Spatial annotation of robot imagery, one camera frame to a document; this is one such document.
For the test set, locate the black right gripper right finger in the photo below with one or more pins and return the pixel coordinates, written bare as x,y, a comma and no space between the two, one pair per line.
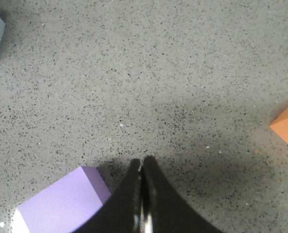
163,209

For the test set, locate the purple cube right edge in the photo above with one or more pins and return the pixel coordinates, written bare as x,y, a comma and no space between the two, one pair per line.
63,206

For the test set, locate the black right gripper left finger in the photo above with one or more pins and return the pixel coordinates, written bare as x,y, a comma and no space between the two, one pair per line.
121,213

